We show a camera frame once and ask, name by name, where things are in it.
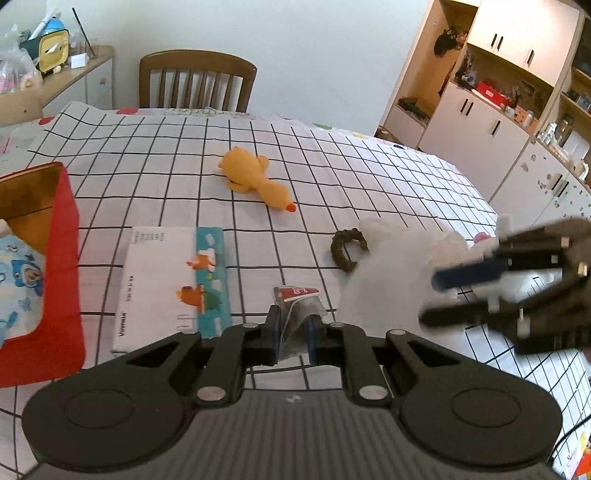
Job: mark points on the blue cartoon cloth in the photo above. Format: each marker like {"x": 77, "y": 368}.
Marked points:
{"x": 21, "y": 282}

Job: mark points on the hanging black bag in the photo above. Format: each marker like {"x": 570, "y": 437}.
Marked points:
{"x": 448, "y": 42}

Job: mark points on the thin black stick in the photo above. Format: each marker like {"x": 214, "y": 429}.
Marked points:
{"x": 84, "y": 34}

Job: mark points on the red tin box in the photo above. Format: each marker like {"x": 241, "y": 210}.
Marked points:
{"x": 64, "y": 277}

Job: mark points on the wooden chair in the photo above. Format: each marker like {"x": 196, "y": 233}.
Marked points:
{"x": 198, "y": 62}

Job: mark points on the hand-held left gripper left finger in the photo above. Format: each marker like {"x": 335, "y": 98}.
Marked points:
{"x": 275, "y": 333}

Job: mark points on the yellow rubber duck toy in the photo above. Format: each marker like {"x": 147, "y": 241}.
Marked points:
{"x": 249, "y": 173}

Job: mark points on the white plush toy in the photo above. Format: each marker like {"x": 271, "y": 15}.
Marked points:
{"x": 481, "y": 239}

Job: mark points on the small white box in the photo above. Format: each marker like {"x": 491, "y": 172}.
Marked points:
{"x": 79, "y": 61}

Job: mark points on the wooden sideboard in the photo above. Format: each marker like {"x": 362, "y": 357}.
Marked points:
{"x": 99, "y": 79}

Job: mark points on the white plastic bag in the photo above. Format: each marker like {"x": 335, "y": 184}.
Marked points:
{"x": 392, "y": 277}

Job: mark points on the plastic bag of toys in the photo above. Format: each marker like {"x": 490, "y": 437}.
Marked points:
{"x": 18, "y": 71}

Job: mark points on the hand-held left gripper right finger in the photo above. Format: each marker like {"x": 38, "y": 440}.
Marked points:
{"x": 311, "y": 337}

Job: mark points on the dark brown hair scrunchie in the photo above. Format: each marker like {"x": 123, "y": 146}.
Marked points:
{"x": 339, "y": 253}

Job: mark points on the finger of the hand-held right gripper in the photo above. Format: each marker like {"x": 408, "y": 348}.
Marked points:
{"x": 466, "y": 276}
{"x": 461, "y": 316}

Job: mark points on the clear tea bag packet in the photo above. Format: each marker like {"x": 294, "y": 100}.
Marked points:
{"x": 295, "y": 314}

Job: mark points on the red storage box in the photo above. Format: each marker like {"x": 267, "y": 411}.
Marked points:
{"x": 491, "y": 93}

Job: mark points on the white tissue packet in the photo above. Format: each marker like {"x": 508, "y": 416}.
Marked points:
{"x": 157, "y": 286}

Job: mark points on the large cabinet wall unit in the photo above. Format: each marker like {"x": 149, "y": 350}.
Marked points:
{"x": 475, "y": 124}

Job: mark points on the black checked white tablecloth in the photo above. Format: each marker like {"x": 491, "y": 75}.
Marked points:
{"x": 392, "y": 175}

